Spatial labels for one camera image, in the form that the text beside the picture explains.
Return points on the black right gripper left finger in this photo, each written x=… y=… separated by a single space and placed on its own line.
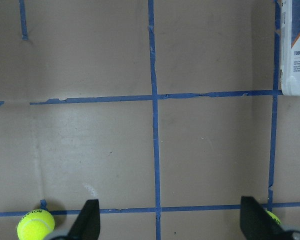
x=87 y=225

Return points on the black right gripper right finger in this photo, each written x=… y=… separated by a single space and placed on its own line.
x=256 y=224

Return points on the white blue tennis ball can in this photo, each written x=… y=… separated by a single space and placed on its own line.
x=290 y=47

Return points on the tennis ball table centre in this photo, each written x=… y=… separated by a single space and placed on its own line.
x=274 y=217

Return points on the tennis ball near right base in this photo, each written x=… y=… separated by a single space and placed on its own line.
x=35 y=225

